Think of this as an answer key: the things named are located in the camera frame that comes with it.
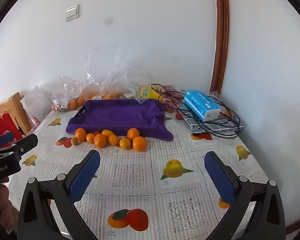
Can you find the clear bag of brown fruit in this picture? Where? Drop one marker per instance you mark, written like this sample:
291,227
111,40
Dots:
133,85

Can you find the white light switch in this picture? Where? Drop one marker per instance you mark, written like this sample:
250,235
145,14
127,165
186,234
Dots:
72,13

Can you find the brown wooden door frame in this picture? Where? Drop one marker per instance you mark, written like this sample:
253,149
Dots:
221,30

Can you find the wooden chair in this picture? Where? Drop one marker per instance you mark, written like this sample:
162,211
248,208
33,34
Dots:
13,107

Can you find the white plastic bag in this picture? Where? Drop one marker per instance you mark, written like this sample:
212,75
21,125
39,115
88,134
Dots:
35,98

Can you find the blue tissue pack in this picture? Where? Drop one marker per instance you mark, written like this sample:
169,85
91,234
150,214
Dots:
202,105

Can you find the grey checkered cloth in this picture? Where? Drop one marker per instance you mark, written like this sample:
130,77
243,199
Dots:
227,126

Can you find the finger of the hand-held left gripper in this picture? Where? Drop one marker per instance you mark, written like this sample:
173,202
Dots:
3,140
25,142

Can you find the small yellow-green fruit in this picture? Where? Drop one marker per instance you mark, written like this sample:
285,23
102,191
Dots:
75,141

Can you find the bag of red fruit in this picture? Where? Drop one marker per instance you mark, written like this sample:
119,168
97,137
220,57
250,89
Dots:
173,96

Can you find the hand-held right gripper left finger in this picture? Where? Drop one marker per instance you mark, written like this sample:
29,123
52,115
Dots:
85,177

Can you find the clear bag of mandarins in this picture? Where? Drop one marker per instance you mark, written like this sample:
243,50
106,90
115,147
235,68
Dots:
65,100
100,90

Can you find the wrapped banana bunch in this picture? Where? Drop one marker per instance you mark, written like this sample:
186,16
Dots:
148,92

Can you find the purple towel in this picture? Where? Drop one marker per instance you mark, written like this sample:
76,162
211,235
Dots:
120,117

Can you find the black tray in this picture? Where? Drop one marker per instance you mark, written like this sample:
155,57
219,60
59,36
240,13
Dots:
78,113

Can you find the red paper bag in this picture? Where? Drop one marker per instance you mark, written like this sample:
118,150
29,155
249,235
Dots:
5,125

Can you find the person's left hand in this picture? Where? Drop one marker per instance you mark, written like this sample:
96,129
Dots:
3,205

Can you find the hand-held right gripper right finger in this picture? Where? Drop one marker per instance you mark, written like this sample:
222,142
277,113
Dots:
220,177

